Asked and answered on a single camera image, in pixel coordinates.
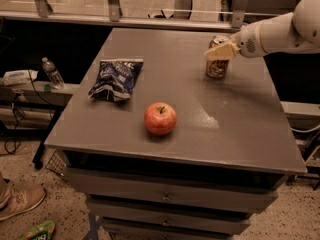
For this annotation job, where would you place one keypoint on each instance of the metal window railing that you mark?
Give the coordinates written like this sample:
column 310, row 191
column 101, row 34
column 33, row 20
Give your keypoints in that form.
column 226, row 15

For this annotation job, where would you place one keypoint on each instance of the red apple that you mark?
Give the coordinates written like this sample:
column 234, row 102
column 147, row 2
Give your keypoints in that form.
column 160, row 118

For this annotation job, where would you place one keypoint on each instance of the wire mesh basket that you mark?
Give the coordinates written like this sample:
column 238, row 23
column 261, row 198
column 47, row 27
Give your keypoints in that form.
column 56, row 165

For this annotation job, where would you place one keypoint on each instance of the green snack package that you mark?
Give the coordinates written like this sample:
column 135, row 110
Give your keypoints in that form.
column 43, row 231

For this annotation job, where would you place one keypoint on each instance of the low side bench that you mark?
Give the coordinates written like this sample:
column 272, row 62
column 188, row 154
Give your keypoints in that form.
column 33, row 95

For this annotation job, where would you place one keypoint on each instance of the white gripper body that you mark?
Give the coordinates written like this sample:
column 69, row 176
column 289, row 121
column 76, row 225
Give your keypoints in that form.
column 248, row 44

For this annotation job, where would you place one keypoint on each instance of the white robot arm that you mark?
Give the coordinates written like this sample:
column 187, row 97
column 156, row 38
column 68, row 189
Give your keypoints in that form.
column 297, row 32

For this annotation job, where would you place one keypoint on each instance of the orange soda can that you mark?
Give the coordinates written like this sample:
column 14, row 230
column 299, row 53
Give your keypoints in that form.
column 217, row 69

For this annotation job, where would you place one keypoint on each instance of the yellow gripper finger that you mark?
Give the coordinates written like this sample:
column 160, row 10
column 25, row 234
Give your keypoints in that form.
column 223, row 51

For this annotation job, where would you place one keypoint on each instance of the tan sneaker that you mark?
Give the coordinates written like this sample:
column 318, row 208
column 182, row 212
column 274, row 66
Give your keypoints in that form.
column 13, row 203

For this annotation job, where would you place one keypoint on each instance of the blue chip bag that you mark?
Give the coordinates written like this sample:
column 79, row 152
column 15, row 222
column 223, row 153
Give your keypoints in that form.
column 116, row 79

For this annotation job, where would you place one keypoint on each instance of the grey drawer cabinet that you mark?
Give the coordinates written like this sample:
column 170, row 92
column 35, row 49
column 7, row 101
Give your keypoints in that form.
column 229, row 152

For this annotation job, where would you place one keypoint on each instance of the white cloth on bench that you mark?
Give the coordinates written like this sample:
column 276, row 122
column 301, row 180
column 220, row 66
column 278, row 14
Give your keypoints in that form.
column 18, row 77

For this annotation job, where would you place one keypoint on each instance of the clear plastic water bottle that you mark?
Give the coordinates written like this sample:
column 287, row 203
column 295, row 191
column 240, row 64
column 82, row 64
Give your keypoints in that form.
column 52, row 73

